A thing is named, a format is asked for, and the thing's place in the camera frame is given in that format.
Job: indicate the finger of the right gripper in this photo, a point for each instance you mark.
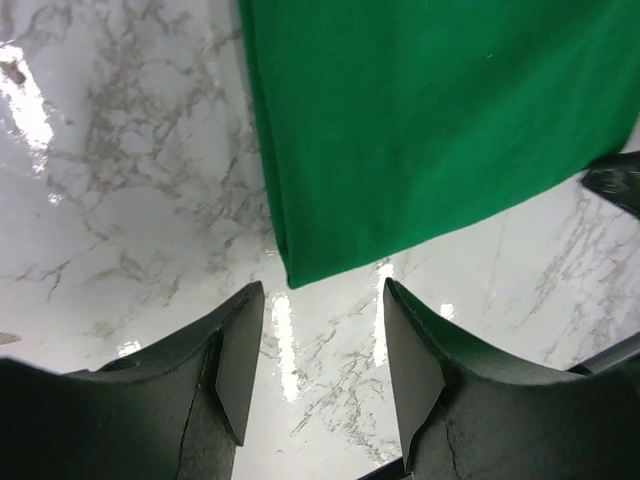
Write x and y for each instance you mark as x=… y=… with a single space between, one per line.
x=616 y=179

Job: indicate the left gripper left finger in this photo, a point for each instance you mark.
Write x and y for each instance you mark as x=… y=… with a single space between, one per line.
x=176 y=409

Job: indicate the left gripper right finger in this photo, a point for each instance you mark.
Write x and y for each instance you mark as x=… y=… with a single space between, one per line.
x=469 y=410

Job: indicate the green t-shirt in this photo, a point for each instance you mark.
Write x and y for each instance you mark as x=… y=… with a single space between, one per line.
x=383 y=124

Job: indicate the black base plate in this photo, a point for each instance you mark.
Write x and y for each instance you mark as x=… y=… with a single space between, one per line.
x=620 y=353

